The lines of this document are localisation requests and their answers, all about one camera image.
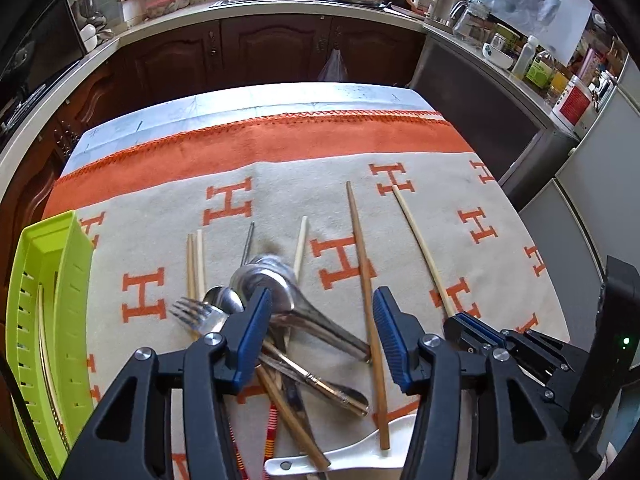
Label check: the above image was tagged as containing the long brown wooden chopstick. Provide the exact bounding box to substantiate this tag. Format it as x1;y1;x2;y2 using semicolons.
345;181;390;452

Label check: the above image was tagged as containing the red label container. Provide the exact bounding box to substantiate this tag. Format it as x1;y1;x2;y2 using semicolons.
552;75;597;139

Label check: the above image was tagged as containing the orange and cream H blanket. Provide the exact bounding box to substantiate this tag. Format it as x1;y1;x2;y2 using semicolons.
41;109;572;480

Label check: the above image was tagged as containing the grey refrigerator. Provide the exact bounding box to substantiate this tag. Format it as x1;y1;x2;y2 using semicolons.
521;58;640;350

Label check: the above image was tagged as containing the green plastic utensil tray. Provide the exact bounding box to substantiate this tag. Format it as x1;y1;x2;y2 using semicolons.
6;211;93;474

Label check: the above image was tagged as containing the green bottle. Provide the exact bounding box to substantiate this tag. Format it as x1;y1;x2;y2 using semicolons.
526;50;555;90

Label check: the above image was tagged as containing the steel fork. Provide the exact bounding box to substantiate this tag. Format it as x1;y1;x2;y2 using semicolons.
169;297;229;335

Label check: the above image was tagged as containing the light wooden chopstick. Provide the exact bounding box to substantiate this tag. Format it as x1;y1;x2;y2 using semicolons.
186;233;196;299

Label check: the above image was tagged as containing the cream chopstick red striped end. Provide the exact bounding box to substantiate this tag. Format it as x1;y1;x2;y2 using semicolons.
36;283;70;453

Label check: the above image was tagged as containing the white ceramic soup spoon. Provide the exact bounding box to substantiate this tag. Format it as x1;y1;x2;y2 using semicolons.
264;413;416;477

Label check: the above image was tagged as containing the steel chopstick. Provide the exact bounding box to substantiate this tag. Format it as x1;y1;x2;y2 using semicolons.
240;221;255;266

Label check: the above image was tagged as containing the steel spoon gold handle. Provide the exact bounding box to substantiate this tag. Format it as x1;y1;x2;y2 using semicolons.
202;285;370;418

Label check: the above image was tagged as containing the short dark wooden chopstick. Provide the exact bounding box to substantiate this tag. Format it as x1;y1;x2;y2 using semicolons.
255;364;331;471

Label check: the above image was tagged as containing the cream chopstick red band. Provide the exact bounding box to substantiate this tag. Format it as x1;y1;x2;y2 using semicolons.
195;229;248;480

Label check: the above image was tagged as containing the large steel spoon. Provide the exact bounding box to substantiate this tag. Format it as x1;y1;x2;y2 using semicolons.
230;254;371;362

